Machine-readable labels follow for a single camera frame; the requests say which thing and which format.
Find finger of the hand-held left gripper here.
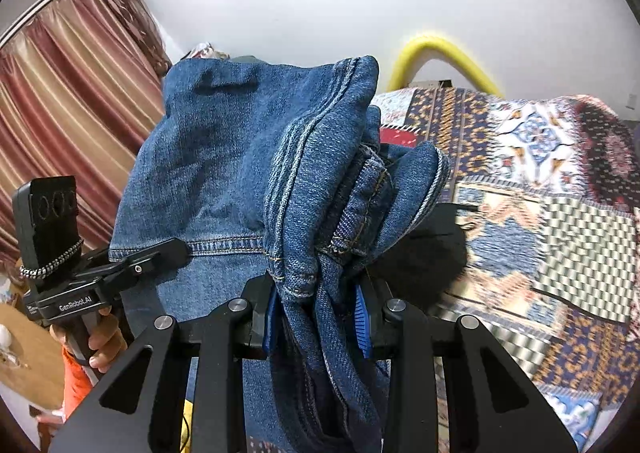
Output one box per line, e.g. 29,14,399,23
107,239,191,295

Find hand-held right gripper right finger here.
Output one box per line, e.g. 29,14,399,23
354,279,580,453

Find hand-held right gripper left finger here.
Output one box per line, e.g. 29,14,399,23
47,277,281,453

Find blue denim jeans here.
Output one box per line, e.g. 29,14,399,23
109,54,453,453

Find person's left forearm orange sleeve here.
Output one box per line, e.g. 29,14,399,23
61,345,97,416

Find person's left hand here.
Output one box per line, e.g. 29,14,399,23
50,305,129,375

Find black garment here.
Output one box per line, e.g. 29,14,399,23
367,203,482,320

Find striped brown curtain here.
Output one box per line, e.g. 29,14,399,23
0,0,173,276

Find wooden table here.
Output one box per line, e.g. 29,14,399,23
0,305,67,398

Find patchwork printed blanket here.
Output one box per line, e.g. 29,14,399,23
370,85,640,453

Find yellow foam tube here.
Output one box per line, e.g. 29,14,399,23
387,35,506,98

